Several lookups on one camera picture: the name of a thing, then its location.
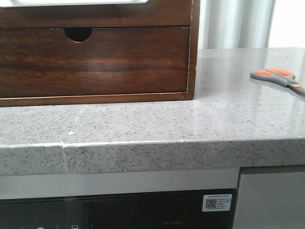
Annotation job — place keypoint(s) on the wooden drawer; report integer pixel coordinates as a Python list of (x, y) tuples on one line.
[(45, 62), (151, 13)]

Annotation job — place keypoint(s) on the grey orange scissors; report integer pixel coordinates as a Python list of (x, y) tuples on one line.
[(280, 77)]

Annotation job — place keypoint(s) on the dark wooden drawer cabinet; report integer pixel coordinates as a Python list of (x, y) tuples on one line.
[(81, 34)]

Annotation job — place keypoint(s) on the black under-counter appliance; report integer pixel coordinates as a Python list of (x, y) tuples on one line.
[(150, 210)]

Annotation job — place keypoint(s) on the white QR code sticker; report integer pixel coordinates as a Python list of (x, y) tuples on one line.
[(215, 203)]

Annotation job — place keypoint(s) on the white grey curtain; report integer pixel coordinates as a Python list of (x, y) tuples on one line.
[(228, 24)]

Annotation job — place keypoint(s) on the grey cabinet door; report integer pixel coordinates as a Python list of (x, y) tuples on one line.
[(271, 201)]

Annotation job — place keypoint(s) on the white plastic tray on cabinet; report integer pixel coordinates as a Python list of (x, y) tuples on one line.
[(40, 3)]

